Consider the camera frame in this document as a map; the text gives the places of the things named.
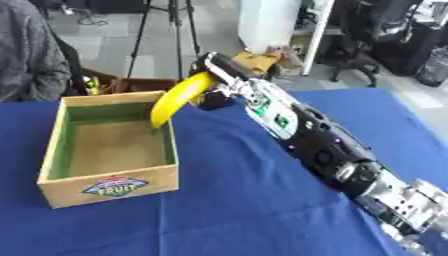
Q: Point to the brown cardboard box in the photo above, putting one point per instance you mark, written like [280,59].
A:
[125,83]

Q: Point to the yellow toy banana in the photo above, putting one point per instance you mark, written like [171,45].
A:
[178,96]

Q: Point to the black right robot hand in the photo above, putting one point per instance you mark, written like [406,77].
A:
[224,68]

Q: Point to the black tripod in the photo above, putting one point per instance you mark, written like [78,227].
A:
[169,33]

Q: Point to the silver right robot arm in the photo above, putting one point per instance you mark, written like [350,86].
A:
[326,146]

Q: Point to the tan box with green inside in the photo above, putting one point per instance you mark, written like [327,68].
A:
[111,151]

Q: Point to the white cabinet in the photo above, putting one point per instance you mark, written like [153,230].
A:
[277,26]

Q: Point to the person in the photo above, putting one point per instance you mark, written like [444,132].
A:
[29,53]

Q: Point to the black office chair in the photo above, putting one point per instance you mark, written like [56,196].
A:
[356,50]

